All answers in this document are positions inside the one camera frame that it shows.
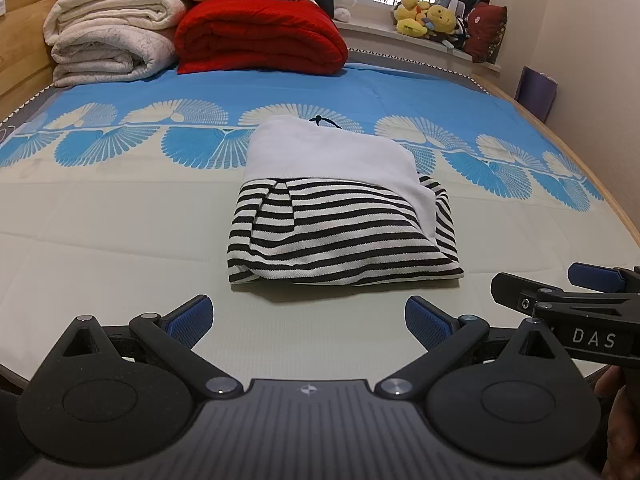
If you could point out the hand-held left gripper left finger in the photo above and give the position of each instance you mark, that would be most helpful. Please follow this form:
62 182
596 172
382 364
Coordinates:
192 322

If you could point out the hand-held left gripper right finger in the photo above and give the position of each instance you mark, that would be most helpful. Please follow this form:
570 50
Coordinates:
425 321

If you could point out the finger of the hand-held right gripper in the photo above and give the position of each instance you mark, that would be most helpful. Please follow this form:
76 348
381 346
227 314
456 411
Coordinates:
520 296
597 276

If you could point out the white and black striped hoodie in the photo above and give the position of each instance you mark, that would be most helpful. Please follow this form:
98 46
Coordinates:
325 170

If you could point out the person's right hand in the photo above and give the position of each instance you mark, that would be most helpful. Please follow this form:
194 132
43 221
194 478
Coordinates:
622 425

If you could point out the blue and cream printed bed mat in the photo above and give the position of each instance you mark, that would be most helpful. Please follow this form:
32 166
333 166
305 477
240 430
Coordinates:
125 220

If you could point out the dark red cushion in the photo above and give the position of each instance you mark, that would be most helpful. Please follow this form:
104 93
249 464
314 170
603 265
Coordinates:
485 32

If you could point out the white fleece folded blanket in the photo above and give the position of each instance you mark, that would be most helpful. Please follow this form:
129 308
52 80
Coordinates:
105 57

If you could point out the yellow plush toy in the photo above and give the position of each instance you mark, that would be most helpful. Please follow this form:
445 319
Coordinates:
412 15
442 17

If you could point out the red folded quilt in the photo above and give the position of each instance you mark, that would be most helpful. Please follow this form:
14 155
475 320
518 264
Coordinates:
260 35

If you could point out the cream folded quilt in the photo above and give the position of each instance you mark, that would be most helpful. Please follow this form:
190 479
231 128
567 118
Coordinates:
115 12

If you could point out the white plush toy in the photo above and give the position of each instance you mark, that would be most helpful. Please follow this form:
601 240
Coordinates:
344 2

